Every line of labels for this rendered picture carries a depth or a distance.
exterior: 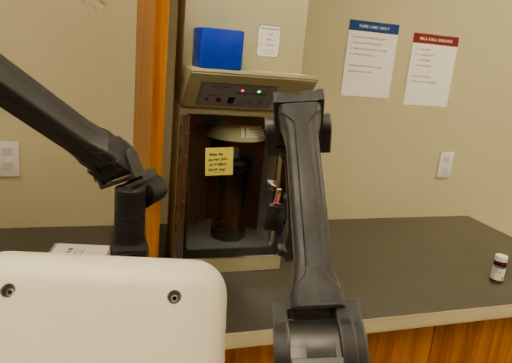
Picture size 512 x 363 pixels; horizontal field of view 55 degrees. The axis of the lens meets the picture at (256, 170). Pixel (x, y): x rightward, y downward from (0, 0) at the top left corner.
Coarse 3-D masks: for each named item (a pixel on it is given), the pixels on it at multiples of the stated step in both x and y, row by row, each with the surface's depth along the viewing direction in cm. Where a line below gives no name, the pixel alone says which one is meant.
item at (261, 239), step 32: (192, 128) 125; (224, 128) 127; (256, 128) 130; (192, 160) 127; (256, 160) 132; (192, 192) 129; (224, 192) 132; (256, 192) 135; (192, 224) 131; (224, 224) 134; (256, 224) 137; (192, 256) 134; (224, 256) 137
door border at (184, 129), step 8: (184, 120) 124; (184, 128) 124; (184, 136) 125; (184, 144) 125; (184, 152) 126; (184, 160) 126; (184, 168) 127; (184, 176) 127; (184, 184) 128; (176, 192) 128; (184, 192) 128; (184, 200) 129; (176, 208) 128; (184, 208) 130; (176, 224) 130; (176, 232) 130; (176, 248) 132; (176, 256) 132
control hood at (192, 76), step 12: (192, 72) 111; (204, 72) 112; (216, 72) 113; (228, 72) 113; (240, 72) 114; (252, 72) 115; (264, 72) 116; (276, 72) 122; (288, 72) 128; (192, 84) 114; (240, 84) 117; (252, 84) 118; (264, 84) 119; (276, 84) 119; (288, 84) 120; (300, 84) 121; (312, 84) 122; (192, 96) 118; (240, 108) 126; (252, 108) 127; (264, 108) 127
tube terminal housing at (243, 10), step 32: (192, 0) 118; (224, 0) 120; (256, 0) 122; (288, 0) 125; (192, 32) 120; (256, 32) 125; (288, 32) 127; (256, 64) 127; (288, 64) 129; (256, 256) 141
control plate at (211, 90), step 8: (200, 88) 116; (208, 88) 117; (216, 88) 117; (224, 88) 118; (232, 88) 118; (240, 88) 118; (248, 88) 119; (256, 88) 119; (264, 88) 120; (272, 88) 120; (200, 96) 119; (208, 96) 119; (216, 96) 120; (224, 96) 120; (232, 96) 121; (240, 96) 121; (248, 96) 122; (256, 96) 122; (264, 96) 123; (272, 96) 123; (208, 104) 122; (216, 104) 123; (224, 104) 123; (232, 104) 124; (240, 104) 124; (248, 104) 125; (256, 104) 125; (264, 104) 126
